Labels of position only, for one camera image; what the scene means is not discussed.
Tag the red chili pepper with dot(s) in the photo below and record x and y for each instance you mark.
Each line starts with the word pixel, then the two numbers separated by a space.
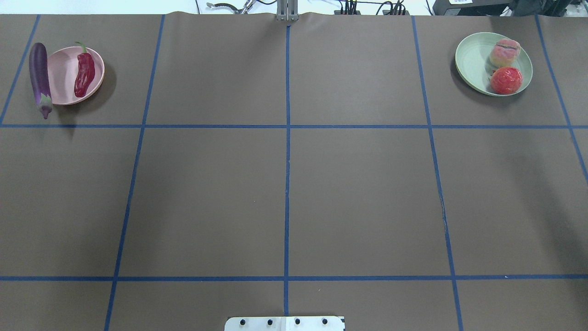
pixel 86 71

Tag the pink yellow peach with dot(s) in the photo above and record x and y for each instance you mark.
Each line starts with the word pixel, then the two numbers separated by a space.
pixel 504 53

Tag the purple eggplant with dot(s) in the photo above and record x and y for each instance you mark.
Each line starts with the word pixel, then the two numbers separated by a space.
pixel 39 77

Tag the pink plate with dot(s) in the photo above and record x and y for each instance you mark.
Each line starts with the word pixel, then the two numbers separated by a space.
pixel 62 71

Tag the aluminium frame post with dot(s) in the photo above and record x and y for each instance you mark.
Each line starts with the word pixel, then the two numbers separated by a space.
pixel 287 10

